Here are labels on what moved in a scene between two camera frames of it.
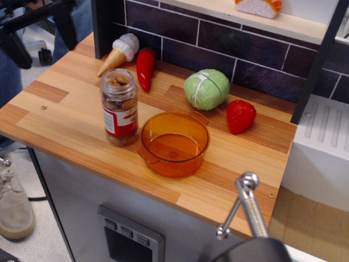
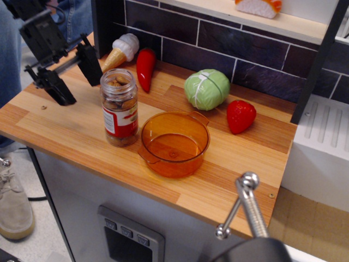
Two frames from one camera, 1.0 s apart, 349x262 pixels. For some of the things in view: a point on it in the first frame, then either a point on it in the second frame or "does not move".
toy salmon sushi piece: (266, 9) does not move
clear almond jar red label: (119, 94) does not move
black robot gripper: (22, 13) → (50, 45)
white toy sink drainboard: (324, 126) does not move
